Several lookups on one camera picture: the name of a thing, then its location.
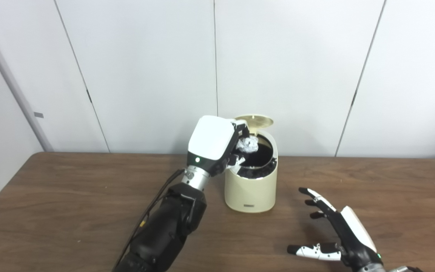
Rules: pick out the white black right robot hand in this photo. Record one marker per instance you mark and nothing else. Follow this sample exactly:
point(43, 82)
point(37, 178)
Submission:
point(353, 234)

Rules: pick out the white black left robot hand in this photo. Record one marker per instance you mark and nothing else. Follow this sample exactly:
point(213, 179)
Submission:
point(212, 139)

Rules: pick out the white paper ball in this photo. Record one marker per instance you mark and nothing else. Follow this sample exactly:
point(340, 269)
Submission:
point(248, 145)

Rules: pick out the cream-colored round bin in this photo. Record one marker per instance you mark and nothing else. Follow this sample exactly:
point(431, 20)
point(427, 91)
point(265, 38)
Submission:
point(251, 192)

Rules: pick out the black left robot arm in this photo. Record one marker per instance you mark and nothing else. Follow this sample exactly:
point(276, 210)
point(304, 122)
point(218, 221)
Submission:
point(168, 226)

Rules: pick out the black bin liner bag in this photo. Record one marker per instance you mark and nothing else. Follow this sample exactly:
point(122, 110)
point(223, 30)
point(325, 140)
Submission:
point(261, 156)

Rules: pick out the black wall panel clip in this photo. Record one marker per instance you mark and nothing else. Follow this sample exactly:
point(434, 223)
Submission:
point(89, 96)

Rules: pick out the small grey wall label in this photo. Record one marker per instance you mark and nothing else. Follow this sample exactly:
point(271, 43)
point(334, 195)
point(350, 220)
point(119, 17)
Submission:
point(39, 115)

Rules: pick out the grey wall corner post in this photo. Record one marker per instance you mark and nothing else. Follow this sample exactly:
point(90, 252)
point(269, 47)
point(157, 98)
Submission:
point(13, 87)

